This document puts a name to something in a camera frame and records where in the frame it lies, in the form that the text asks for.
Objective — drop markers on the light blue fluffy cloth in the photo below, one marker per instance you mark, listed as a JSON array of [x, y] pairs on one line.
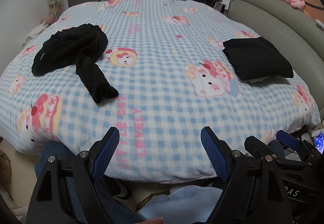
[[182, 203]]

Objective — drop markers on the white cloth pile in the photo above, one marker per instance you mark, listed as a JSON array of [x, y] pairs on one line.
[[33, 34]]

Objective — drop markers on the blue checked cartoon blanket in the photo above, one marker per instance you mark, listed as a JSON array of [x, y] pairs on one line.
[[157, 61]]

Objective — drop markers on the folded black garment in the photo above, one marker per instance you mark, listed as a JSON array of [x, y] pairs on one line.
[[255, 56]]

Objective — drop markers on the white charger plug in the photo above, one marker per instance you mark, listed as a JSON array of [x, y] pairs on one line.
[[226, 3]]

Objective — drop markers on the white slipper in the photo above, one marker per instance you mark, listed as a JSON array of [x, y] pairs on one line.
[[125, 189]]

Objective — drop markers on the person's left leg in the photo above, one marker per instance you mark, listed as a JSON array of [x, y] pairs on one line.
[[114, 203]]

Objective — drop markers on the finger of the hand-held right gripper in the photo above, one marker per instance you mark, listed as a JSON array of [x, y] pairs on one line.
[[288, 137], [255, 149]]

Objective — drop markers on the grey padded headboard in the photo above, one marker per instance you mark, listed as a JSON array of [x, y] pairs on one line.
[[278, 26]]

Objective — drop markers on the black fleece zip jacket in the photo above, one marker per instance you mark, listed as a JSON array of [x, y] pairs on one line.
[[63, 44]]

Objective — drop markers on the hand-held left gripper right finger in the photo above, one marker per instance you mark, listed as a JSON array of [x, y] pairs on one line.
[[212, 153]]

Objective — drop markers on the smartphone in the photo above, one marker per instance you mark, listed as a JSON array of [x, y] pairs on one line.
[[319, 141]]

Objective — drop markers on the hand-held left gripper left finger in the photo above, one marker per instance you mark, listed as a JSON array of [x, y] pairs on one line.
[[108, 148]]

